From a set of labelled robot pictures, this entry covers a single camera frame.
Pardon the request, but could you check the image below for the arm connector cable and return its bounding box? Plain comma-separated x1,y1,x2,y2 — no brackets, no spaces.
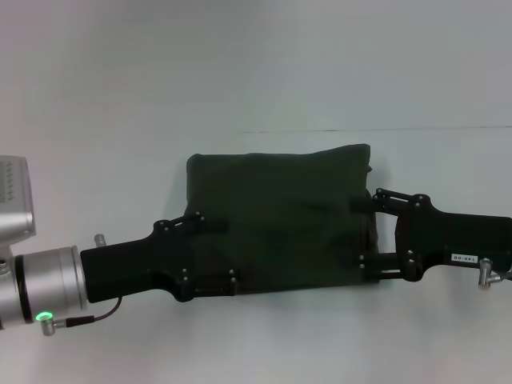
478,258,512,288
38,234,123,338

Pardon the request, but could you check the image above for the left arm connector cable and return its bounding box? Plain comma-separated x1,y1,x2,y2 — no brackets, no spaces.
38,234,123,338

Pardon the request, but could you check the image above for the dark green shirt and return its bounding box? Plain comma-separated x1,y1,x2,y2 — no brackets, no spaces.
184,142,381,296

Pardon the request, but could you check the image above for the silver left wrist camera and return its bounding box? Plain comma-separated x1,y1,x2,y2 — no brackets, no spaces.
0,155,38,255

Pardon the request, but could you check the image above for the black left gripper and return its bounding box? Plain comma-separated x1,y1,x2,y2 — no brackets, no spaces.
78,211,242,304

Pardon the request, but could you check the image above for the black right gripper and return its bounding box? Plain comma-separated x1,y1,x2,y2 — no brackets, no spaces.
349,187,512,283

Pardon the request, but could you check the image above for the right arm connector cable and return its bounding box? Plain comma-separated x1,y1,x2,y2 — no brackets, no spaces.
478,258,512,288

